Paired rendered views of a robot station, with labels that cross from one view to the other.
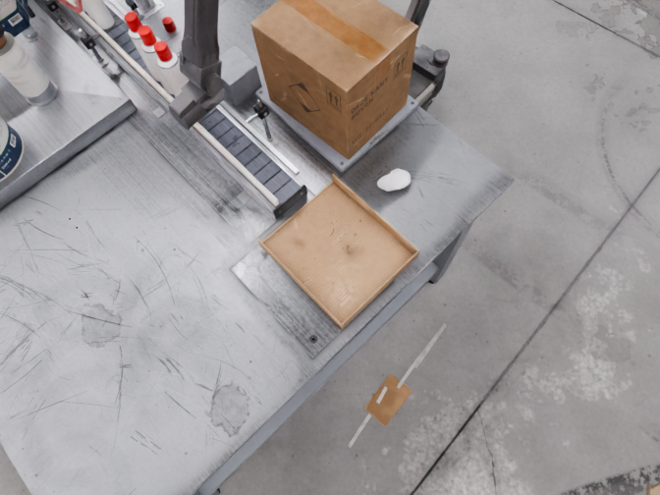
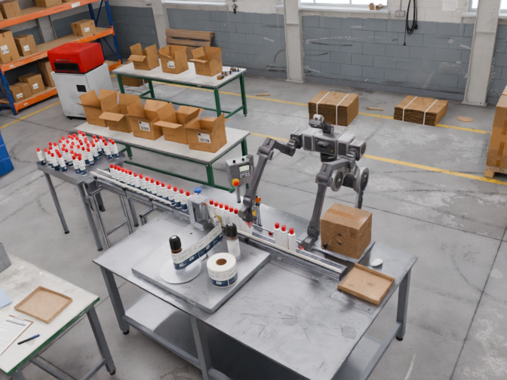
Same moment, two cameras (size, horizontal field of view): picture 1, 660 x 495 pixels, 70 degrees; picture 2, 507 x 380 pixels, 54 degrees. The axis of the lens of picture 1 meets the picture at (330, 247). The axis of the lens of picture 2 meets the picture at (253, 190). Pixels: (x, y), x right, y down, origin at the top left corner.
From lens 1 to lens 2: 2.59 m
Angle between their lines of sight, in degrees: 38
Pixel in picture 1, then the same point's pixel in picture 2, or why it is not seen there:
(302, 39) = (339, 219)
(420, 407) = not seen: outside the picture
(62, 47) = not seen: hidden behind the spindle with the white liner
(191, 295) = (318, 305)
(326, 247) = (361, 284)
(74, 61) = (242, 246)
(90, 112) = (256, 259)
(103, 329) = (291, 320)
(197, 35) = (317, 218)
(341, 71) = (354, 225)
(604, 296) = (487, 331)
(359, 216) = (369, 274)
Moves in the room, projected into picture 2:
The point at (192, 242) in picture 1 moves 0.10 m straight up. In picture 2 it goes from (311, 292) to (311, 280)
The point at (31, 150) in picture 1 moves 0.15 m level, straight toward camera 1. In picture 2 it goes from (240, 273) to (259, 279)
